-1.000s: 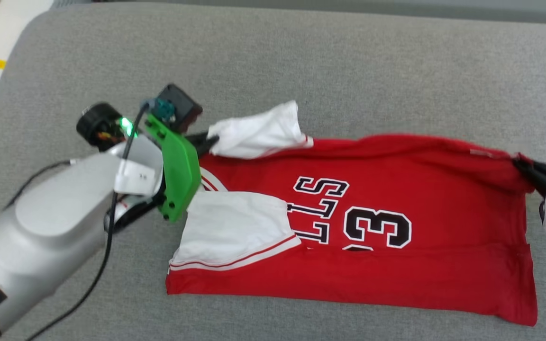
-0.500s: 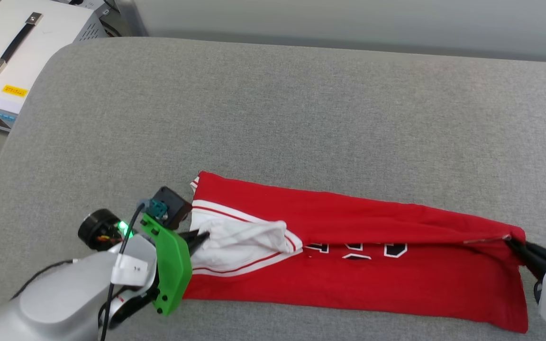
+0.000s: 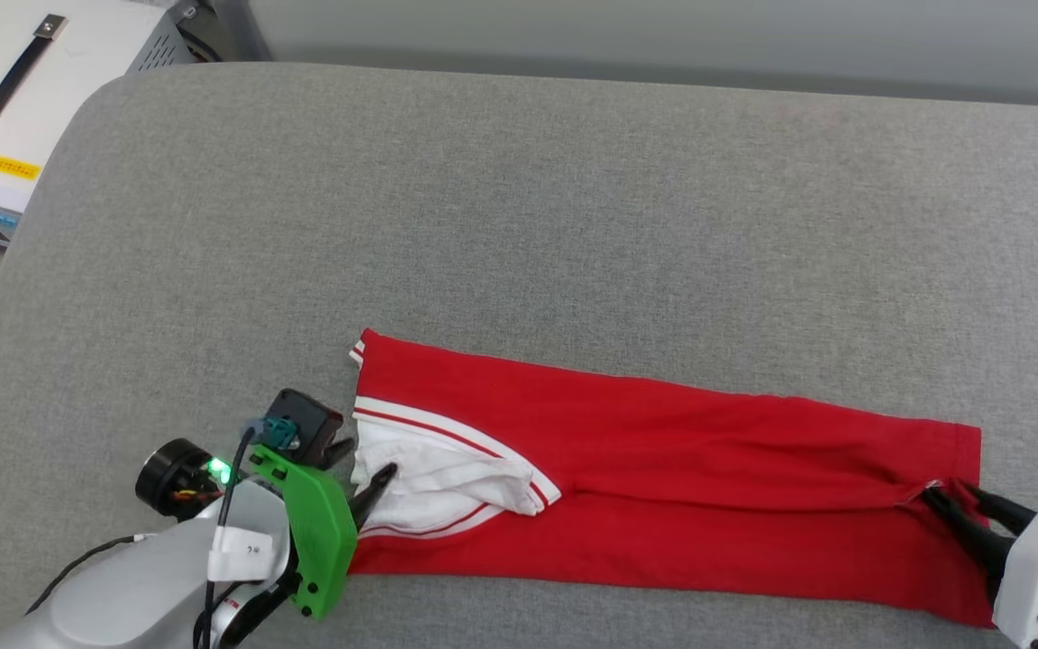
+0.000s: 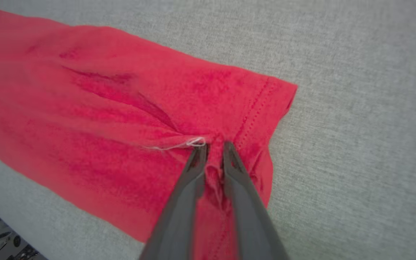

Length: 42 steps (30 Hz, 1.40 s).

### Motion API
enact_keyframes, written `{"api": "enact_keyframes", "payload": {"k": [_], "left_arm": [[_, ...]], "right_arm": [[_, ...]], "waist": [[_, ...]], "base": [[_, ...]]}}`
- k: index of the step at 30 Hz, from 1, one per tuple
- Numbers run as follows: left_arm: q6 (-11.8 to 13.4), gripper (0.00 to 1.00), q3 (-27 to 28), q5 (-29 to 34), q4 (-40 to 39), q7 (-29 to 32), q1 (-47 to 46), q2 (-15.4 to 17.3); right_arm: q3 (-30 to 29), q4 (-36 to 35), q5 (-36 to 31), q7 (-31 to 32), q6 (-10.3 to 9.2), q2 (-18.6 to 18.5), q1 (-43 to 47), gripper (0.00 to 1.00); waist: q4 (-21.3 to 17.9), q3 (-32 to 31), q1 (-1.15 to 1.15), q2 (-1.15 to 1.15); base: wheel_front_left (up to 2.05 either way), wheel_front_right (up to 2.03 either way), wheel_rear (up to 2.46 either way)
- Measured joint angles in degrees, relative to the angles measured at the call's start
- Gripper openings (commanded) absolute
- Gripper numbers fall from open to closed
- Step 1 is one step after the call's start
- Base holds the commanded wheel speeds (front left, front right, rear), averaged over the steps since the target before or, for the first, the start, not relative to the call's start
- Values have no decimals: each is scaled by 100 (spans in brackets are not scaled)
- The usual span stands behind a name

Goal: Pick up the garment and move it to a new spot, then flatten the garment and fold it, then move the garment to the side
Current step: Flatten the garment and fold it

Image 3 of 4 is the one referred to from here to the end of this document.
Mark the teal left camera connector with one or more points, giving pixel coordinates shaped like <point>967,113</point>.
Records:
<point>280,433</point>

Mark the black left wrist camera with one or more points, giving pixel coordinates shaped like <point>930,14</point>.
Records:
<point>307,419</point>

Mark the black left gripper motor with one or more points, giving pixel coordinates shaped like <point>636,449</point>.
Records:
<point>172,478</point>

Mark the grey fabric sofa cushion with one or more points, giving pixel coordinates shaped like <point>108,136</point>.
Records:
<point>573,225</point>

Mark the red and white garment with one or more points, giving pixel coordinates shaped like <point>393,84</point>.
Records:
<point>663,451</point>

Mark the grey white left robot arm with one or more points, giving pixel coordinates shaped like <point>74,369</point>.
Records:
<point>141,586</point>

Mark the white equipment box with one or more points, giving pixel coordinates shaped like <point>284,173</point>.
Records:
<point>86,81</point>

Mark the grey metal table leg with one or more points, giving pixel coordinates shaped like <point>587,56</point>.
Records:
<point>240,31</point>

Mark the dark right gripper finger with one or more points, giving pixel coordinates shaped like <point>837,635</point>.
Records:
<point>969,532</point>
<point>1001,512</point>

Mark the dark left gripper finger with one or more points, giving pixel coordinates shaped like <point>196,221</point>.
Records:
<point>373,494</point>
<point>339,451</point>

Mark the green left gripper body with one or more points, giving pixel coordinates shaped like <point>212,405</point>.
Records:
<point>321,541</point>

